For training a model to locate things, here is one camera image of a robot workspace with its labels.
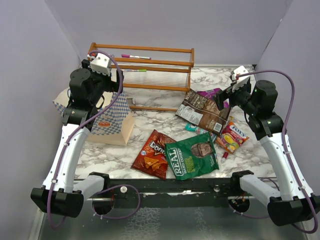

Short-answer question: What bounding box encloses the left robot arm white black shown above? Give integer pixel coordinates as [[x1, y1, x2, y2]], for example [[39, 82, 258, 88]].
[[30, 56, 123, 218]]

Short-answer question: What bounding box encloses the pink marker pen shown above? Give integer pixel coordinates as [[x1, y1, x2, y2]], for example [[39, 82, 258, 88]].
[[121, 54, 152, 60]]

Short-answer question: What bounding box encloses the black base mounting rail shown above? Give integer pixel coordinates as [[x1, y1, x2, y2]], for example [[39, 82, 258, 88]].
[[90, 177, 248, 209]]

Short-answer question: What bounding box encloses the wooden two-tier shelf rack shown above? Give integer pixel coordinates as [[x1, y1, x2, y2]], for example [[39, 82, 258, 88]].
[[87, 42, 195, 113]]

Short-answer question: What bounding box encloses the brown kettle chips bag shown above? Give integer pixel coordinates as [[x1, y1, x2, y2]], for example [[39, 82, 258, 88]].
[[175, 89, 231, 135]]

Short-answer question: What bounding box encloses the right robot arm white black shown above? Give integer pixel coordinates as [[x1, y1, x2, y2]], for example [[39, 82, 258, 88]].
[[213, 80, 320, 226]]

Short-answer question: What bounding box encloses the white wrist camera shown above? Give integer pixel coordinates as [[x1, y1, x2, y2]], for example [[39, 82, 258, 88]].
[[230, 65, 250, 92], [90, 53, 111, 77]]

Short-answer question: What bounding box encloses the red Doritos chips bag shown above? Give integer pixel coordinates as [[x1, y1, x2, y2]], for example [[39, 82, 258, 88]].
[[131, 129, 176, 180]]

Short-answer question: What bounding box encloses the blue checkered paper bag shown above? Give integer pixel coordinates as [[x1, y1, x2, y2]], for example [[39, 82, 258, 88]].
[[52, 88, 135, 146]]

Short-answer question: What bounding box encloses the orange Fox's fruit candy bag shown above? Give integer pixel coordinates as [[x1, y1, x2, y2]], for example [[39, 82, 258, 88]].
[[215, 121, 250, 154]]

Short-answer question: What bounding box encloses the teal Fox's mint candy bag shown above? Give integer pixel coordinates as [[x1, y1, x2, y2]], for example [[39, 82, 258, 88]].
[[185, 123, 217, 142]]

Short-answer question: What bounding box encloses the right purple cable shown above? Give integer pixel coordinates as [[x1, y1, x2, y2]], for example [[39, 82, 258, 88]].
[[228, 69, 319, 235]]

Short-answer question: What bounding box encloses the small red lip balm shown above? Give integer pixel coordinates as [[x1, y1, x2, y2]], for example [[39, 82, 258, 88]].
[[220, 151, 229, 164]]

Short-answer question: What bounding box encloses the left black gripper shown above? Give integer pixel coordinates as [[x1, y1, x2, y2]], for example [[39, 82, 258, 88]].
[[83, 59, 124, 105]]

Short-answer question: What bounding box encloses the purple snack packet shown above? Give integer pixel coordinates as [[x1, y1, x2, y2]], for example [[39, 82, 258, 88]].
[[197, 88, 230, 108]]

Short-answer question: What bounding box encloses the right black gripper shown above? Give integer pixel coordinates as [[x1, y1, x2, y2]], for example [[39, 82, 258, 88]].
[[212, 79, 259, 115]]

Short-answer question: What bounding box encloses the green Real chips bag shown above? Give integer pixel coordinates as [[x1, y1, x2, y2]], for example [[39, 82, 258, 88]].
[[165, 132, 219, 181]]

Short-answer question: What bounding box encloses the green marker pen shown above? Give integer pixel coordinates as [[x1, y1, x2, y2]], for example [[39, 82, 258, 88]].
[[123, 69, 147, 73]]

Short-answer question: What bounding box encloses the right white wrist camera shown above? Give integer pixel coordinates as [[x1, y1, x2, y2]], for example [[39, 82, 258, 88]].
[[230, 65, 250, 92]]

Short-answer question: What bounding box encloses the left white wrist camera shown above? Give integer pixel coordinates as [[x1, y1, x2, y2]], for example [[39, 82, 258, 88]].
[[90, 53, 111, 77]]

